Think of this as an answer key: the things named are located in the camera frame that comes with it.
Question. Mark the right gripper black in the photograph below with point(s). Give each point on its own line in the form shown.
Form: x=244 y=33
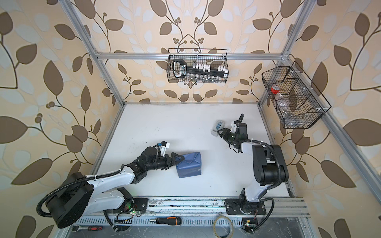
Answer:
x=225 y=133

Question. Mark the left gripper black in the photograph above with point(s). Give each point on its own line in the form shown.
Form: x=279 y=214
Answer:
x=173 y=162

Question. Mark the light blue wrapping paper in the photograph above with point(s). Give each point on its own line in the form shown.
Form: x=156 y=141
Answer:
x=190 y=166

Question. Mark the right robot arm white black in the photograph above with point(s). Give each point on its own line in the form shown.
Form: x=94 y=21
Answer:
x=269 y=167

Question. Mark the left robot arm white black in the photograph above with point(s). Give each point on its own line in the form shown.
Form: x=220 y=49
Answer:
x=82 y=195

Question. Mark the grey tape dispenser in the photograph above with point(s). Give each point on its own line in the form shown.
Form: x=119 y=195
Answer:
x=218 y=126

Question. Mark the black orange screwdriver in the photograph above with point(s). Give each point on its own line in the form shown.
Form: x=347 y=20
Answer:
x=171 y=221

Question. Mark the clear tape roll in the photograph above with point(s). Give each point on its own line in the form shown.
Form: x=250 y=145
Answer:
x=223 y=227

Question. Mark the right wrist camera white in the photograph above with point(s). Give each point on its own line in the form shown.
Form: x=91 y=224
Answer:
x=233 y=127

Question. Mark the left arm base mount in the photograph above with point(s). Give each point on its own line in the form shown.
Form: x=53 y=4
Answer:
x=137 y=205

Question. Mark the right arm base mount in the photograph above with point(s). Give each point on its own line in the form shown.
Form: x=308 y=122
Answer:
x=234 y=206

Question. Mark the black socket set rail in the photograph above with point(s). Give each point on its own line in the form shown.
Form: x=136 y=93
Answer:
x=194 y=70

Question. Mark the back wire basket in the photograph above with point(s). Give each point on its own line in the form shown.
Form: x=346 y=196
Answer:
x=212 y=56

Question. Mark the wire basket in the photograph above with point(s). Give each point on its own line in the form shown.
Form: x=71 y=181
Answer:
x=212 y=56
x=300 y=102

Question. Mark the right wire basket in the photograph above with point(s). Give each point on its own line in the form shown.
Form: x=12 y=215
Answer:
x=300 y=102

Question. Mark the red handled ratchet wrench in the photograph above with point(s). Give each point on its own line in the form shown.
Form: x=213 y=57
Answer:
x=77 y=228

